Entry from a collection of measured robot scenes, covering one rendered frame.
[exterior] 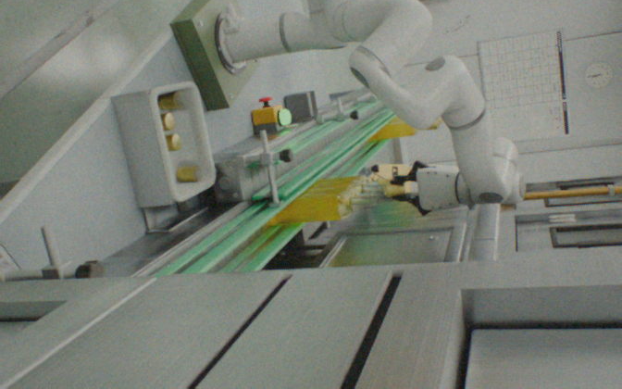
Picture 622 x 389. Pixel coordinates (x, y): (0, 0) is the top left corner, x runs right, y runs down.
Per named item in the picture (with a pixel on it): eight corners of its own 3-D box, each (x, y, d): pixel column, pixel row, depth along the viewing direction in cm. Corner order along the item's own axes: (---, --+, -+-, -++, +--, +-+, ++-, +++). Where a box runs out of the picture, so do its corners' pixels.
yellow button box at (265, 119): (254, 134, 170) (278, 131, 167) (249, 108, 168) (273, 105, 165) (263, 131, 176) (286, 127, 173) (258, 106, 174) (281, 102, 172)
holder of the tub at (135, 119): (143, 233, 117) (178, 232, 114) (111, 96, 111) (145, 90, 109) (187, 208, 133) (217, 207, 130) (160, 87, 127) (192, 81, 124)
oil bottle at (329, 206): (266, 226, 141) (353, 219, 133) (261, 203, 139) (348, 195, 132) (274, 218, 146) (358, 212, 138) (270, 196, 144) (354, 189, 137)
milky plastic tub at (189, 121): (139, 208, 116) (177, 205, 113) (112, 94, 111) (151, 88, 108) (183, 186, 132) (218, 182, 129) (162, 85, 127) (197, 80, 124)
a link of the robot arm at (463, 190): (482, 204, 136) (470, 204, 138) (478, 167, 134) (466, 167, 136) (472, 214, 130) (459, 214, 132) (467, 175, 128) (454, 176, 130)
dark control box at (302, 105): (287, 119, 195) (311, 117, 192) (282, 95, 193) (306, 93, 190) (295, 117, 202) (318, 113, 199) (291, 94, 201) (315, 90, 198)
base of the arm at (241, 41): (206, 22, 136) (267, 9, 130) (225, -4, 145) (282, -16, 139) (232, 79, 145) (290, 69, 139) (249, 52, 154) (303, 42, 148)
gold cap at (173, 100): (184, 106, 124) (167, 109, 125) (181, 89, 123) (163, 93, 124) (176, 108, 120) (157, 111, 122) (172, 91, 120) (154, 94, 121)
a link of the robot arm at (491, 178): (448, 98, 118) (488, 162, 130) (433, 148, 112) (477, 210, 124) (488, 90, 113) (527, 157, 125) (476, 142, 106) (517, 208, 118)
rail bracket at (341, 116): (316, 125, 183) (357, 119, 178) (311, 102, 181) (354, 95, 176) (319, 123, 186) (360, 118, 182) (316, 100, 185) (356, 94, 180)
